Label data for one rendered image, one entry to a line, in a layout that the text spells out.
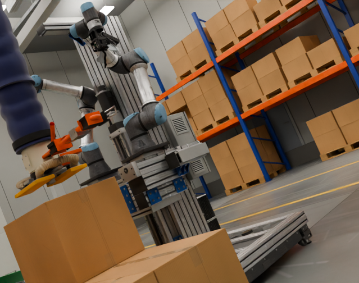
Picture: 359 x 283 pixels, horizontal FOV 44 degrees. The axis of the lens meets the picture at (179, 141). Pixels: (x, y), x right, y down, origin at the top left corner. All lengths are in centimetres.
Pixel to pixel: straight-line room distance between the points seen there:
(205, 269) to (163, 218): 118
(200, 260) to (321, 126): 777
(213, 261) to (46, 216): 81
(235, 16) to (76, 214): 831
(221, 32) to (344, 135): 348
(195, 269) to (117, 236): 64
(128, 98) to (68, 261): 127
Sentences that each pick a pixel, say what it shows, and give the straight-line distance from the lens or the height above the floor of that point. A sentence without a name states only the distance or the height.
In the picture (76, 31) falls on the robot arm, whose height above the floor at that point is 180.
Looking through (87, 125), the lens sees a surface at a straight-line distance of 193.
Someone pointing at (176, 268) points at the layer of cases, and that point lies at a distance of 166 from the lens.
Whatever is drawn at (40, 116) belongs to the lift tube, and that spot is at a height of 139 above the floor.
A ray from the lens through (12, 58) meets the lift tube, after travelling 254.
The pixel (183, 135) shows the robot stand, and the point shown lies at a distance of 309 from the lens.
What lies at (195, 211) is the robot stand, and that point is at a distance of 300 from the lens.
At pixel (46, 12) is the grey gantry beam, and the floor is 310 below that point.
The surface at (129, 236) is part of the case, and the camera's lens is 228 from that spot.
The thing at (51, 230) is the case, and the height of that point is 81.
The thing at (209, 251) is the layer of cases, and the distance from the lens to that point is 177.
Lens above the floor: 79
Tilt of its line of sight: 5 degrees up
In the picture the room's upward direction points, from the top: 23 degrees counter-clockwise
